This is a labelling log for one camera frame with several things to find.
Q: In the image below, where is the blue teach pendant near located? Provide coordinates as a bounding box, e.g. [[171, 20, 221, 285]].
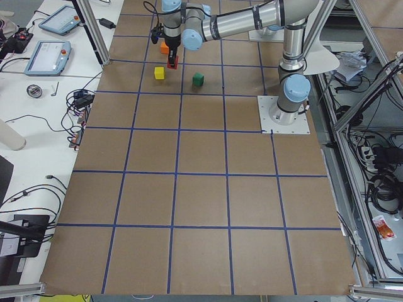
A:
[[24, 40, 71, 76]]

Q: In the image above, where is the black power adapter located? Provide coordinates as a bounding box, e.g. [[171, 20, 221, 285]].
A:
[[98, 18, 116, 29]]

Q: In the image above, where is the red snack packet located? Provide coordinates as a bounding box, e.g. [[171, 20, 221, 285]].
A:
[[372, 215, 396, 241]]

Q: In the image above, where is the aluminium frame post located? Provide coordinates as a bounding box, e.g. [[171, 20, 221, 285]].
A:
[[72, 0, 110, 66]]

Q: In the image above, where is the blue teach pendant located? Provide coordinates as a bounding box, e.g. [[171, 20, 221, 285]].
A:
[[24, 40, 71, 76], [38, 5, 81, 36]]

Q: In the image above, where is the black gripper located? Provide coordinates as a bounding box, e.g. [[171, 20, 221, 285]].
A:
[[164, 35, 181, 67]]

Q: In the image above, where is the white power strip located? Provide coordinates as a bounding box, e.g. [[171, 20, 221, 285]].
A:
[[358, 145, 377, 173]]

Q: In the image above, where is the orange wooden block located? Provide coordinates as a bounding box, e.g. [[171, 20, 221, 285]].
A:
[[160, 42, 169, 55]]

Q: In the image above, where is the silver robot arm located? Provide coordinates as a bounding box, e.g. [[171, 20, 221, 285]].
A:
[[151, 0, 318, 114]]

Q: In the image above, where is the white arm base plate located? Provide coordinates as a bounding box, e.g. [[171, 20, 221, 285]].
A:
[[258, 96, 310, 135]]

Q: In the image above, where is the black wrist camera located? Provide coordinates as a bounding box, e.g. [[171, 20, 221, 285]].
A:
[[151, 26, 164, 45]]

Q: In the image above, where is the red wooden block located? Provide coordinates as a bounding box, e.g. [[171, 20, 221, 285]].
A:
[[167, 56, 178, 70]]

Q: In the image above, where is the green wooden block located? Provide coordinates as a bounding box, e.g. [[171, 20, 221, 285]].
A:
[[192, 72, 205, 87]]

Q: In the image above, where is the black power brick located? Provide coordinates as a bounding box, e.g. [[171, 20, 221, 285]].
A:
[[73, 89, 95, 109]]

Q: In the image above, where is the hex key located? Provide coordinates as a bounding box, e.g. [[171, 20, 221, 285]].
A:
[[51, 82, 59, 97]]

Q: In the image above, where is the blue teach pendant far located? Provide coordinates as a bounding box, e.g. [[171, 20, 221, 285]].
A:
[[38, 5, 81, 36]]

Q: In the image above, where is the yellow wooden block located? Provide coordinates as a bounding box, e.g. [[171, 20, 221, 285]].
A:
[[154, 66, 166, 80]]

